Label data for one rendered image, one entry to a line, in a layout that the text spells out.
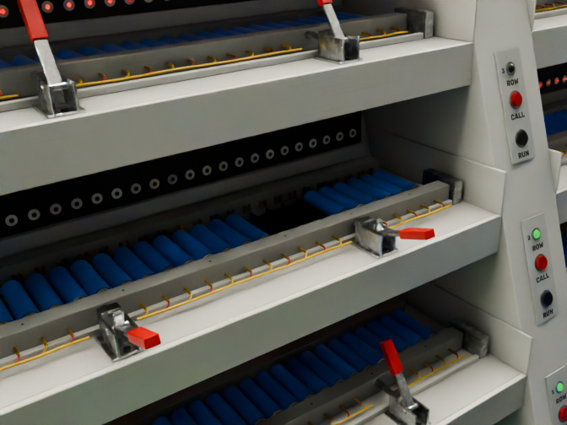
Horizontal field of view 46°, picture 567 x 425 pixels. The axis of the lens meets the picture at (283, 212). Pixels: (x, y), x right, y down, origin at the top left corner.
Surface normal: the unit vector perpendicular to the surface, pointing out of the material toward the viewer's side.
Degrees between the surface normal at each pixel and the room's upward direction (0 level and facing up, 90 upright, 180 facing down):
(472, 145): 90
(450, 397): 18
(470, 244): 108
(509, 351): 90
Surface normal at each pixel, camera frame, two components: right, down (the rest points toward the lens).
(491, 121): 0.53, 0.02
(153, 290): 0.57, 0.33
